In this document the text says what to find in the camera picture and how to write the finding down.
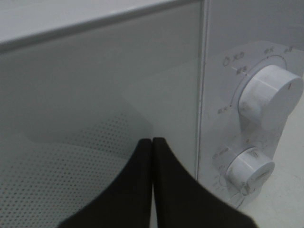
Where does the white upper power knob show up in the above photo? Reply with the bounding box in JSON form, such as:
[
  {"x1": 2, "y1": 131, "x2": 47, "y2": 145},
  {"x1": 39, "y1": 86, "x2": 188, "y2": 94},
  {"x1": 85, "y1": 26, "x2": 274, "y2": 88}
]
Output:
[{"x1": 238, "y1": 65, "x2": 304, "y2": 130}]

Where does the white lower timer knob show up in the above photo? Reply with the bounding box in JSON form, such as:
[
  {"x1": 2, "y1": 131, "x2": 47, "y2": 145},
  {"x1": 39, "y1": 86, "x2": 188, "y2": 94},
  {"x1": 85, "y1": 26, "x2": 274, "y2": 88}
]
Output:
[{"x1": 225, "y1": 147, "x2": 275, "y2": 196}]

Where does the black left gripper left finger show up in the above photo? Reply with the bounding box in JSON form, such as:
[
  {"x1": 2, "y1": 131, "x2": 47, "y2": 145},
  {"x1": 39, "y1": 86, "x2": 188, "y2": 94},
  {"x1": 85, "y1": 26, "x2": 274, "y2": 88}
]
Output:
[{"x1": 59, "y1": 139, "x2": 152, "y2": 228}]

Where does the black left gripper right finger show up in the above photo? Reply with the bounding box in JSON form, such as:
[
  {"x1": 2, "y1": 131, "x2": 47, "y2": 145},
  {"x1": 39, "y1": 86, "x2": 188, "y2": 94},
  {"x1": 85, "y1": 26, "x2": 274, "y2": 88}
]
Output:
[{"x1": 153, "y1": 137, "x2": 253, "y2": 228}]

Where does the white microwave oven body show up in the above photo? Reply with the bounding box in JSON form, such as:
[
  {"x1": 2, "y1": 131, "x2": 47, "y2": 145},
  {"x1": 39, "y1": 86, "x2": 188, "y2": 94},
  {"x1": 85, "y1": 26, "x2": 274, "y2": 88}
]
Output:
[{"x1": 0, "y1": 0, "x2": 304, "y2": 207}]

